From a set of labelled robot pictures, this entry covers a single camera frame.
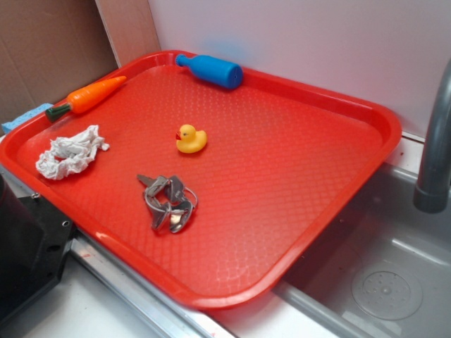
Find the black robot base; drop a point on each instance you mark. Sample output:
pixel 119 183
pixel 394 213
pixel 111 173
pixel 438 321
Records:
pixel 35 240

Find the crumpled white paper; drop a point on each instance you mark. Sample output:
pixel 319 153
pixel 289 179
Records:
pixel 71 155

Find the red plastic tray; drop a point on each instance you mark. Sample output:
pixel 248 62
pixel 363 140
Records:
pixel 281 160

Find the yellow rubber duck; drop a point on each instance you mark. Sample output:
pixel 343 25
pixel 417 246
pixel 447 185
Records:
pixel 189 140

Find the bunch of silver keys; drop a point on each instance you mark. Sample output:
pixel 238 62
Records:
pixel 170 202

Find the blue plastic bottle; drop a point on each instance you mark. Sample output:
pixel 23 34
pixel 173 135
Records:
pixel 214 70

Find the orange toy carrot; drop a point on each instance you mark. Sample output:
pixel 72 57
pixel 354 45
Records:
pixel 83 99

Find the grey toy sink basin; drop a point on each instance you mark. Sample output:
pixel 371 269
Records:
pixel 381 269

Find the grey sink faucet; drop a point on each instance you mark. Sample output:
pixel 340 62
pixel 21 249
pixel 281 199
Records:
pixel 433 184

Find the brown cardboard panel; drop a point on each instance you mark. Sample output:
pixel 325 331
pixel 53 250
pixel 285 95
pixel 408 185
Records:
pixel 48 49

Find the blue sponge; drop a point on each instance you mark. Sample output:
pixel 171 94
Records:
pixel 11 125

